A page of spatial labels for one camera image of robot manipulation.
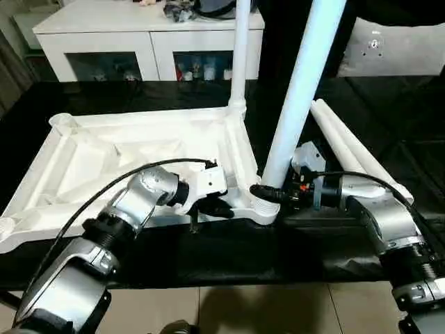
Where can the black tall cabinet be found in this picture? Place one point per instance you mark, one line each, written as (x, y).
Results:
(278, 35)

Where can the black table mat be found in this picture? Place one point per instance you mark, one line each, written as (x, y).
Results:
(208, 264)

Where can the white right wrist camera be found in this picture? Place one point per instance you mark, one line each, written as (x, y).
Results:
(307, 156)

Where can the white plastic table top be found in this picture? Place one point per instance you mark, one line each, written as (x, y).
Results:
(104, 153)

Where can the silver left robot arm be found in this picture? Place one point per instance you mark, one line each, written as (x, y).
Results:
(132, 209)

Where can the grey carry case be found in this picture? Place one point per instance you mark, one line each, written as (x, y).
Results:
(201, 7)

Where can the light grey cushion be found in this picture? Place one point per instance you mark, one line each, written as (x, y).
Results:
(403, 49)

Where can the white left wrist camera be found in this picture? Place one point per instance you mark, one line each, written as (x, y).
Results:
(207, 182)

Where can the grey curtain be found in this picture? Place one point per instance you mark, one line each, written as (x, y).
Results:
(8, 76)

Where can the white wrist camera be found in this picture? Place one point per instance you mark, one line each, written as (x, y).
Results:
(207, 182)
(307, 156)

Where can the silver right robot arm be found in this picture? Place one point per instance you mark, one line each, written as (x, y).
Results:
(389, 223)

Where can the white glass-door cabinet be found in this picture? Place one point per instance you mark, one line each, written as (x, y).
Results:
(153, 42)

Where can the white plastic table leg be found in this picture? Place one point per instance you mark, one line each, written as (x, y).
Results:
(341, 149)
(240, 56)
(299, 90)
(354, 142)

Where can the black robot foot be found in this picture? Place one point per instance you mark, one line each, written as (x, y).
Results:
(179, 327)

